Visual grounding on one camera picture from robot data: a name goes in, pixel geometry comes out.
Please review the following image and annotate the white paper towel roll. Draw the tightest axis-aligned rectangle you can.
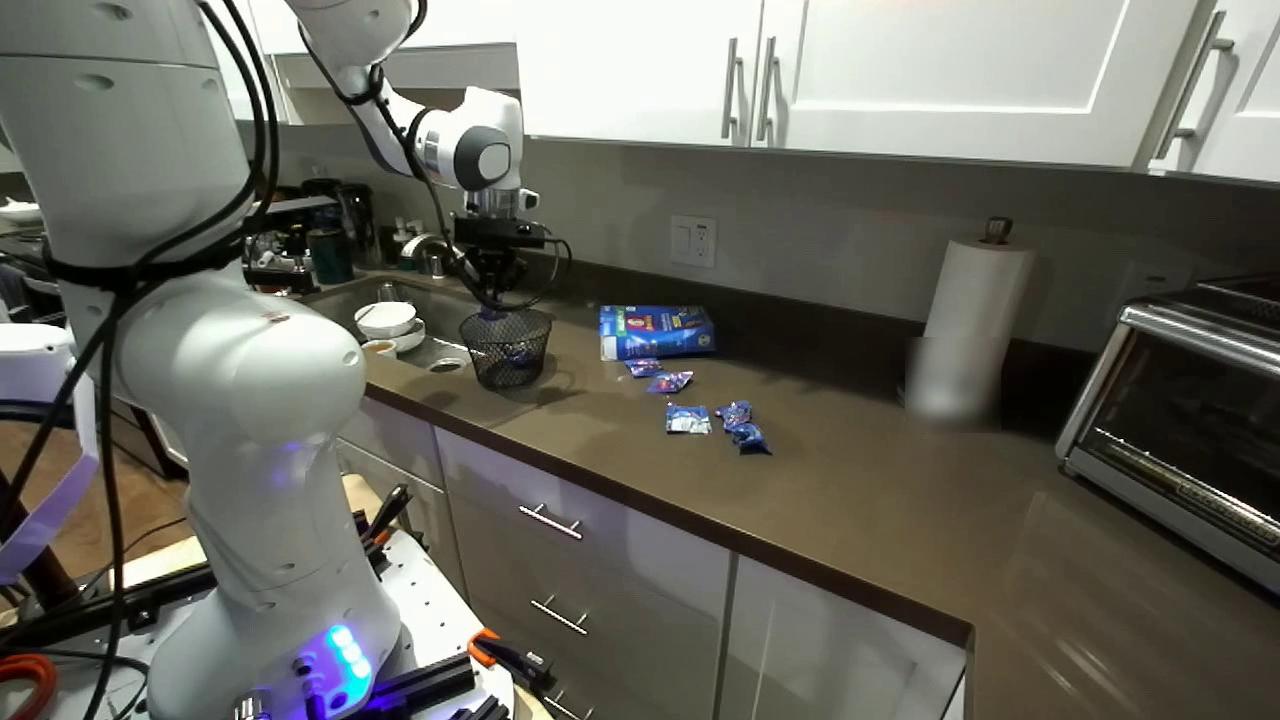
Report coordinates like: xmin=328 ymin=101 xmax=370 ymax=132
xmin=902 ymin=214 xmax=1041 ymax=428

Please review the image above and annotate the silver toaster oven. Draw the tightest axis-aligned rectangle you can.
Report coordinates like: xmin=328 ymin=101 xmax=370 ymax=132
xmin=1053 ymin=274 xmax=1280 ymax=601

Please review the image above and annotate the purple strap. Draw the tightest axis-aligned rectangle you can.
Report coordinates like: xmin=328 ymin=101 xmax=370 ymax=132
xmin=0 ymin=451 xmax=104 ymax=592

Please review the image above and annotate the black wire mesh basket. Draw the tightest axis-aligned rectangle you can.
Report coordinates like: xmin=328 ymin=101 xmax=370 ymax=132
xmin=457 ymin=299 xmax=556 ymax=396

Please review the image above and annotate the large blue snack bag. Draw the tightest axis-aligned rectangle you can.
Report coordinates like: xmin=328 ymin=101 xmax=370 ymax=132
xmin=598 ymin=299 xmax=722 ymax=365

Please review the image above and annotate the red cable loop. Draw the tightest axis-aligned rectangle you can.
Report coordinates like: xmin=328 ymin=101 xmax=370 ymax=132
xmin=0 ymin=648 xmax=65 ymax=720

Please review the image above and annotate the white bowl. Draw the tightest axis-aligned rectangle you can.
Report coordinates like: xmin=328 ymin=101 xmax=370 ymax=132
xmin=354 ymin=297 xmax=429 ymax=352

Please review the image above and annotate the black cable bundle on arm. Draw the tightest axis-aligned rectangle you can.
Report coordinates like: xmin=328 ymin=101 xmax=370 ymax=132
xmin=0 ymin=0 xmax=290 ymax=720

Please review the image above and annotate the silver upper cabinet handle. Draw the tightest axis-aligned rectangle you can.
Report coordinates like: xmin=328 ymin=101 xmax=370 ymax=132
xmin=758 ymin=37 xmax=790 ymax=147
xmin=1149 ymin=2 xmax=1246 ymax=177
xmin=722 ymin=37 xmax=750 ymax=144

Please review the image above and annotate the dark cup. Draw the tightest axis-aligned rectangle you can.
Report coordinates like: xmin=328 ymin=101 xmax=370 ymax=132
xmin=309 ymin=227 xmax=358 ymax=286

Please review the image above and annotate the white wall outlet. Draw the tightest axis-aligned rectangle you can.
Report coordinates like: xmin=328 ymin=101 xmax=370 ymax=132
xmin=668 ymin=210 xmax=722 ymax=272

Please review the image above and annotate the black looping arm cable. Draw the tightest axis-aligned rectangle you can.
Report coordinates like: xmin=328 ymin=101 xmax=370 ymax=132
xmin=347 ymin=70 xmax=486 ymax=286

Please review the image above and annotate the silver drawer handle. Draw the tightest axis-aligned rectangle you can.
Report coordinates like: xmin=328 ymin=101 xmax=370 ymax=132
xmin=537 ymin=685 xmax=594 ymax=720
xmin=529 ymin=592 xmax=598 ymax=639
xmin=515 ymin=500 xmax=589 ymax=545

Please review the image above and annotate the black countertop appliance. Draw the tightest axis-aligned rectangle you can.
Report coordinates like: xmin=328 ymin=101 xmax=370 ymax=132
xmin=236 ymin=177 xmax=377 ymax=293

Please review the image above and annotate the black marker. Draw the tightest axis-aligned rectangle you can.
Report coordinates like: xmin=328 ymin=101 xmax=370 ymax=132
xmin=361 ymin=479 xmax=415 ymax=553

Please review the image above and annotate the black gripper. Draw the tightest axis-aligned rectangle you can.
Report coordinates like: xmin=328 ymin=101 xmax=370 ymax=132
xmin=449 ymin=209 xmax=562 ymax=319

